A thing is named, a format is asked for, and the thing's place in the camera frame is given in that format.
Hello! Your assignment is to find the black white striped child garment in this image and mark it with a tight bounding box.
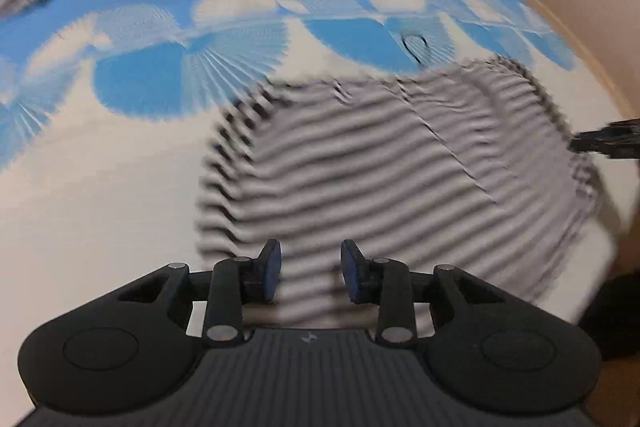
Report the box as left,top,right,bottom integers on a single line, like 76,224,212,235
195,52,620,327

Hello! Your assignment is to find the blue white patterned bed sheet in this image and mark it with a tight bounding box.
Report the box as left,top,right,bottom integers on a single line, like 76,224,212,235
1,0,639,426

